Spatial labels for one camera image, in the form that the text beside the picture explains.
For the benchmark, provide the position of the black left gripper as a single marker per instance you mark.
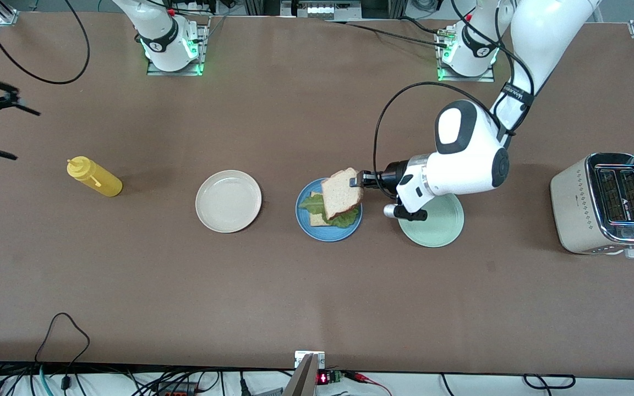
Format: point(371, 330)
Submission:
point(390, 175)

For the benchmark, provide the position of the brown crust bread slice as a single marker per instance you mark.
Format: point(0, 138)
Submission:
point(317, 220)
point(342, 192)

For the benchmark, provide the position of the green lettuce leaf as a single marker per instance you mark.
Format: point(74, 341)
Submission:
point(309, 204)

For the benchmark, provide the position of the yellow squeeze bottle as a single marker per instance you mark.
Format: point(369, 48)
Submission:
point(102, 184)

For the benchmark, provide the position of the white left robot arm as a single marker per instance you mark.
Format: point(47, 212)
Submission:
point(471, 159)

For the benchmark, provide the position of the blue round plate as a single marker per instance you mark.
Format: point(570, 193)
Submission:
point(328, 236)

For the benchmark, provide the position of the light green round plate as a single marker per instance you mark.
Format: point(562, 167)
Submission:
point(438, 231)

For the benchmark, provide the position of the beige round plate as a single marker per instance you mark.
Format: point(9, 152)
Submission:
point(229, 201)

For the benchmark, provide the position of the metal rack with lights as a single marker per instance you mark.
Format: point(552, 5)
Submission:
point(320, 10)

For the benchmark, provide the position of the circuit board with red display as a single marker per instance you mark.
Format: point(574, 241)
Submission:
point(323, 378)

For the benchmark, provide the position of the beige chrome toaster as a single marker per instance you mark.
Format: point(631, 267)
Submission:
point(575, 209)

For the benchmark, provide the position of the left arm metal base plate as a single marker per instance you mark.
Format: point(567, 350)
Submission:
point(460, 78)

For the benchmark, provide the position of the metal camera pole bracket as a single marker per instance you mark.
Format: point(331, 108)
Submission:
point(309, 379)

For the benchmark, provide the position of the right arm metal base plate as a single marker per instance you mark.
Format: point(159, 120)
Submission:
point(203, 49)

